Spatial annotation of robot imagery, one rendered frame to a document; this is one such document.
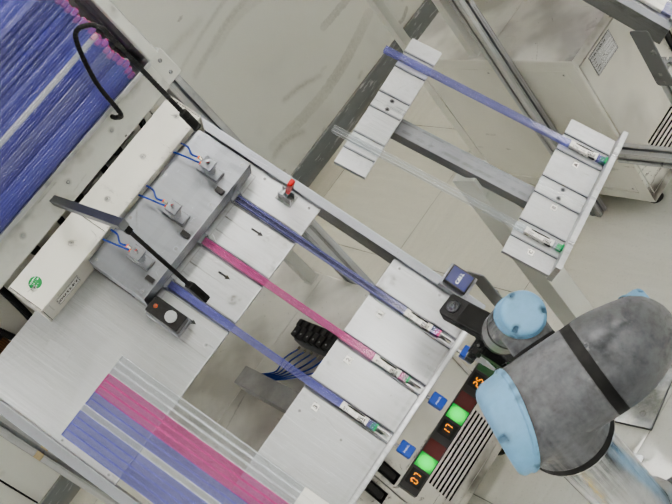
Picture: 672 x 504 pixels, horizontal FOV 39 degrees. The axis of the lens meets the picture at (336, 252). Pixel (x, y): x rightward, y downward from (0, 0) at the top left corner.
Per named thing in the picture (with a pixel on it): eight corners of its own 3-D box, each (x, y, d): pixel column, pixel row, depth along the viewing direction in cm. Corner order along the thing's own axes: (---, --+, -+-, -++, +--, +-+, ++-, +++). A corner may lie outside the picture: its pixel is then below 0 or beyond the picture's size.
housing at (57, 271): (208, 144, 200) (201, 115, 186) (59, 329, 187) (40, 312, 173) (178, 124, 201) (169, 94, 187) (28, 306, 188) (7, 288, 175)
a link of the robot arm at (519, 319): (521, 350, 141) (488, 303, 143) (506, 363, 152) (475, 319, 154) (562, 322, 143) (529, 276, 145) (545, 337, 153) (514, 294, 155)
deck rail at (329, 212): (480, 313, 190) (486, 305, 184) (475, 320, 189) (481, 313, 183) (198, 125, 200) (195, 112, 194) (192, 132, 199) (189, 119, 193)
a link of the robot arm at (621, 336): (654, 266, 100) (629, 274, 148) (568, 324, 102) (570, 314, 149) (722, 356, 98) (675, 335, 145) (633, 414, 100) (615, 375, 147)
